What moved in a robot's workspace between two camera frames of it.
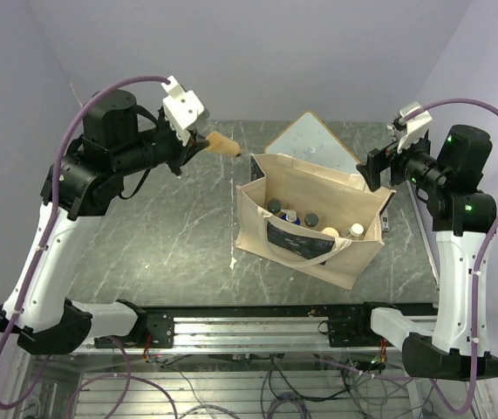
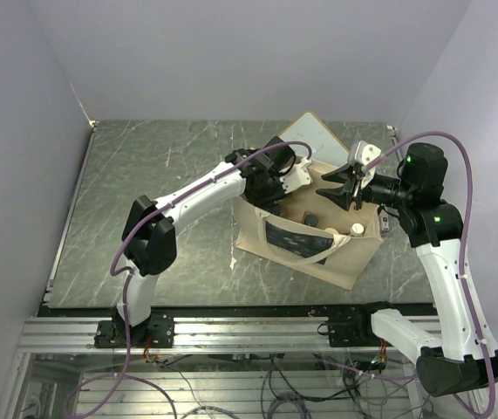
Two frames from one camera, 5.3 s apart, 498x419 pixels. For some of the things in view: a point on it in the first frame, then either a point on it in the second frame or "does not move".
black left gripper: (194, 144) -> (268, 202)
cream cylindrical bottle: (330, 230) does not move
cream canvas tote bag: (322, 221) does not move
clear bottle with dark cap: (274, 206) does not move
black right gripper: (379, 159) -> (344, 194)
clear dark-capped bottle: (310, 220) does not move
